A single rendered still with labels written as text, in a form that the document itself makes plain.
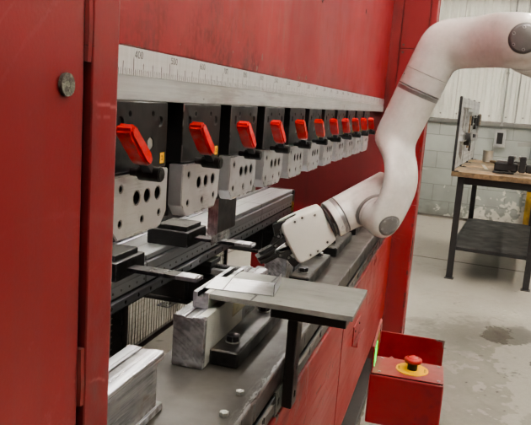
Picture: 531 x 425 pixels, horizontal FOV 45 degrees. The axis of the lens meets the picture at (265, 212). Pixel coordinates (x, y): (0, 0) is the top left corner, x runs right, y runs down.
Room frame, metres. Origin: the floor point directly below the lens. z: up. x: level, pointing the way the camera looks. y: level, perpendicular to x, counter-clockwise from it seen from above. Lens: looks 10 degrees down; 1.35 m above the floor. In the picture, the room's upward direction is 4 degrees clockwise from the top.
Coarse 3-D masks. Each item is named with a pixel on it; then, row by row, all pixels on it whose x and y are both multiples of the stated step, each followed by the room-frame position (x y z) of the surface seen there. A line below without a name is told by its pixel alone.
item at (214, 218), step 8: (216, 200) 1.17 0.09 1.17; (224, 200) 1.20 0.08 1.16; (232, 200) 1.24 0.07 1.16; (208, 208) 1.18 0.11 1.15; (216, 208) 1.17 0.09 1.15; (224, 208) 1.20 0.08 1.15; (232, 208) 1.24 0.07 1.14; (208, 216) 1.18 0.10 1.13; (216, 216) 1.17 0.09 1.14; (224, 216) 1.21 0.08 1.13; (232, 216) 1.25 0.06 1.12; (208, 224) 1.18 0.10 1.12; (216, 224) 1.17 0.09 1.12; (224, 224) 1.21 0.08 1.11; (232, 224) 1.25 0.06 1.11; (208, 232) 1.17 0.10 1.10; (216, 232) 1.17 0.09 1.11; (224, 232) 1.24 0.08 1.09; (216, 240) 1.19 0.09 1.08
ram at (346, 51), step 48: (144, 0) 0.80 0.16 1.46; (192, 0) 0.94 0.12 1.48; (240, 0) 1.13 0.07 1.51; (288, 0) 1.42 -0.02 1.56; (336, 0) 1.92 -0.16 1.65; (384, 0) 2.93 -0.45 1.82; (144, 48) 0.81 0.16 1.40; (192, 48) 0.95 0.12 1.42; (240, 48) 1.14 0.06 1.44; (288, 48) 1.45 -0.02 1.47; (336, 48) 1.98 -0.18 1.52; (384, 48) 3.09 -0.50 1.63; (144, 96) 0.81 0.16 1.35; (192, 96) 0.95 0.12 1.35; (240, 96) 1.16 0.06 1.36; (288, 96) 1.48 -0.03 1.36
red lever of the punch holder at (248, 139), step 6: (240, 126) 1.09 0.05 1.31; (246, 126) 1.08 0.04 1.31; (240, 132) 1.10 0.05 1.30; (246, 132) 1.09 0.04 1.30; (252, 132) 1.10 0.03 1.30; (240, 138) 1.11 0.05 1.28; (246, 138) 1.10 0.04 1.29; (252, 138) 1.11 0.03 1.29; (246, 144) 1.12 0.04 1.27; (252, 144) 1.12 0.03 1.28; (246, 150) 1.15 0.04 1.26; (252, 150) 1.13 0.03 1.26; (258, 150) 1.15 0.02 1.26; (246, 156) 1.15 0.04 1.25; (252, 156) 1.14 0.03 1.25; (258, 156) 1.14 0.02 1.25
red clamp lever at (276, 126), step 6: (276, 120) 1.28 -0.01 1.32; (276, 126) 1.28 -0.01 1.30; (282, 126) 1.29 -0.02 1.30; (276, 132) 1.29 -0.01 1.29; (282, 132) 1.30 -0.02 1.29; (276, 138) 1.31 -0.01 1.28; (282, 138) 1.31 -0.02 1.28; (276, 144) 1.34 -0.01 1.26; (282, 144) 1.32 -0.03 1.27; (276, 150) 1.34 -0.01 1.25; (282, 150) 1.34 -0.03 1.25; (288, 150) 1.33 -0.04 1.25
